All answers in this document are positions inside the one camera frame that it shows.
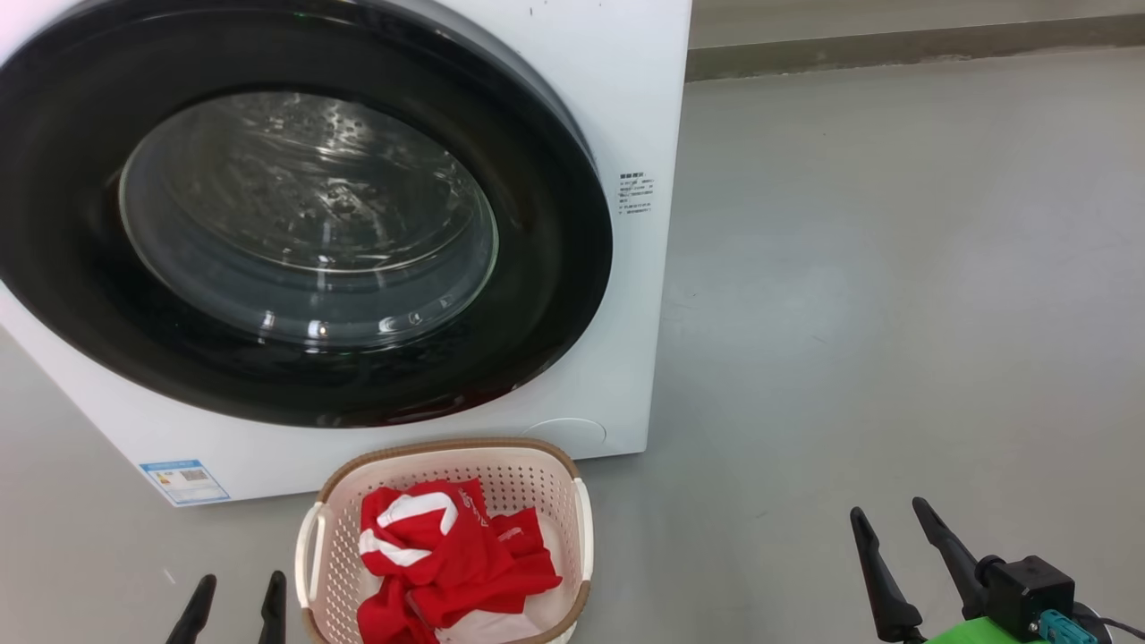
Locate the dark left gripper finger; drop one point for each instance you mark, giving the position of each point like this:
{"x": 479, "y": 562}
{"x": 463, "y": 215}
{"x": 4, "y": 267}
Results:
{"x": 195, "y": 613}
{"x": 274, "y": 613}

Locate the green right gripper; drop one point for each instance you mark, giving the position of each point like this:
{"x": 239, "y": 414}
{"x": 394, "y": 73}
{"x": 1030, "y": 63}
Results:
{"x": 979, "y": 633}

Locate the red and white shirt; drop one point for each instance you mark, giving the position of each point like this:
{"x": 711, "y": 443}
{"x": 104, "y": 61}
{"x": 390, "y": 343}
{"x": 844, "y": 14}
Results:
{"x": 465, "y": 563}

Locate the black round washer door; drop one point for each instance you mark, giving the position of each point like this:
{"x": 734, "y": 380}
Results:
{"x": 546, "y": 295}

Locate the cream perforated laundry basket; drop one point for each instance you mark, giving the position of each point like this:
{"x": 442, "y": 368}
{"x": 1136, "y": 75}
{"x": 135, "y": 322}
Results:
{"x": 528, "y": 483}

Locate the white front-load washing machine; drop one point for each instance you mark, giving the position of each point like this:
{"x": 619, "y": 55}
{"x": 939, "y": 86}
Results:
{"x": 626, "y": 358}

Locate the washing machine drum opening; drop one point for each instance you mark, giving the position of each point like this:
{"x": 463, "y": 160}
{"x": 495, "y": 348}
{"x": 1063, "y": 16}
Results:
{"x": 295, "y": 188}

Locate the blue energy label sticker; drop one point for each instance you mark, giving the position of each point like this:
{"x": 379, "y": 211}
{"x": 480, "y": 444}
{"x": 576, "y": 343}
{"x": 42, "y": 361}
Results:
{"x": 184, "y": 483}

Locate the round white filter cover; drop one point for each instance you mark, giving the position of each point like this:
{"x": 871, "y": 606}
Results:
{"x": 568, "y": 434}

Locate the small printed text sticker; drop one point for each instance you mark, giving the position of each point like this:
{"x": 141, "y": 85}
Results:
{"x": 637, "y": 193}

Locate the grey skirting board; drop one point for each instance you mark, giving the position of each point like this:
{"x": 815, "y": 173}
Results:
{"x": 894, "y": 49}

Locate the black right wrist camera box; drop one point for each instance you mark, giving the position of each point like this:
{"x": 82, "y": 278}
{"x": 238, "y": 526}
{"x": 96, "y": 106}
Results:
{"x": 1029, "y": 595}

